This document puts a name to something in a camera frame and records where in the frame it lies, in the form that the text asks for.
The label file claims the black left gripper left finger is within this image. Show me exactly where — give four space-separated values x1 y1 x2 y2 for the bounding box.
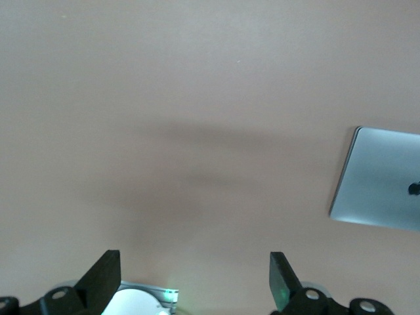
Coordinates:
0 249 123 315

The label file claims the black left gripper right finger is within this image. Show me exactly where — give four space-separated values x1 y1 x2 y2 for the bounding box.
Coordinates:
268 251 395 315

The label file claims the grey open-lid laptop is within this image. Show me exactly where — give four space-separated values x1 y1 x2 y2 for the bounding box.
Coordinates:
328 125 420 234

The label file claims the brown table cover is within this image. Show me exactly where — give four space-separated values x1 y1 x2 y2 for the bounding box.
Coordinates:
0 0 420 315

